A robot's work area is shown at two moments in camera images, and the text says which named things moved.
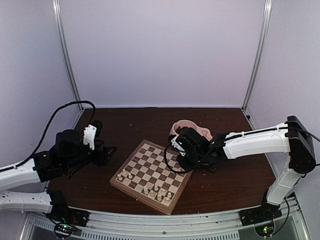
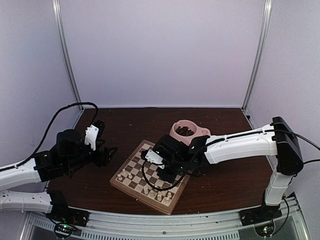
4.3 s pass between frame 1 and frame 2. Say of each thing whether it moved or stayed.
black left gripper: stayed
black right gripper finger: moved
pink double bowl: stayed
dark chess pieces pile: stayed
